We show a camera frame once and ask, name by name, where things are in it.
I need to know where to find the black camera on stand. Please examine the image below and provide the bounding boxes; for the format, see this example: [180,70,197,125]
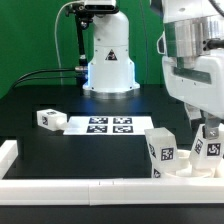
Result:
[64,0,120,69]

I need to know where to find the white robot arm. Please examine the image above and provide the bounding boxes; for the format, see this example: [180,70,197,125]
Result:
[84,0,224,139]

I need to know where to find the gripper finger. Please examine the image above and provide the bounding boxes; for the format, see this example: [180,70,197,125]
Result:
[184,103,202,129]
[204,112,221,139]

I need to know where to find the white marker sheet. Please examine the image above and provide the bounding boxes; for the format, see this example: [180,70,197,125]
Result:
[64,116,153,135]

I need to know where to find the white U-shaped frame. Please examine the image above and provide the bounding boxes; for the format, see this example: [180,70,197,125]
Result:
[0,140,224,206]

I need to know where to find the black cables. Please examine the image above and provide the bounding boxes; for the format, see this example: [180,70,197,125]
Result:
[11,66,88,90]

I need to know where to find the white camera cable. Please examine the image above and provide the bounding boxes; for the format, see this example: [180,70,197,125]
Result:
[54,0,84,86]

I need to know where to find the white round stool seat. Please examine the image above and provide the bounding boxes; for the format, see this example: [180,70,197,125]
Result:
[151,149,224,178]

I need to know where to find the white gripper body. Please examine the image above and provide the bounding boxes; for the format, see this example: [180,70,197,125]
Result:
[162,49,224,119]

